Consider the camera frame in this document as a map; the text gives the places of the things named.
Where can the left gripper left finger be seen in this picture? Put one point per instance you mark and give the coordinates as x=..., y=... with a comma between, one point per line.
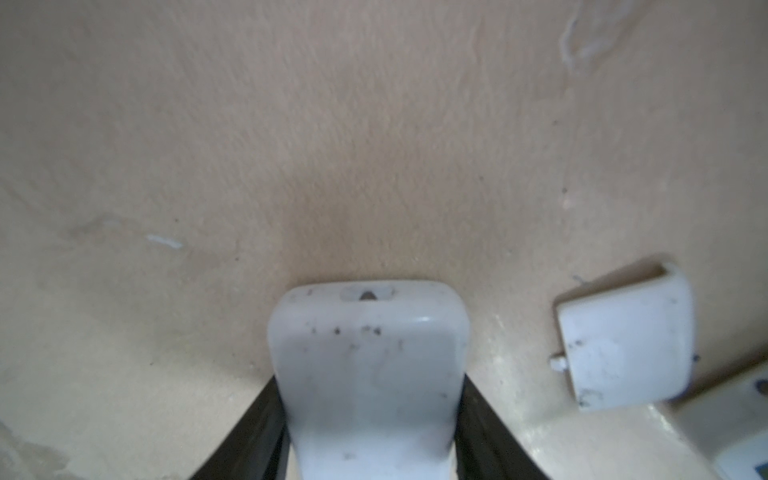
x=257, y=448

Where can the white battery cover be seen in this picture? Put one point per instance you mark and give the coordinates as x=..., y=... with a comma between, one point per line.
x=628, y=345

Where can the white remote with red buttons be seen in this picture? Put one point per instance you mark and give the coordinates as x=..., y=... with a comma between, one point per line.
x=370, y=375

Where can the white remote with green buttons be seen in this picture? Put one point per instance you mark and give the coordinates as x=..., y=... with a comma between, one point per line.
x=727, y=424

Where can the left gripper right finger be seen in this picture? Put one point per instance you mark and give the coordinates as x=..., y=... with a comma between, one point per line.
x=485, y=448

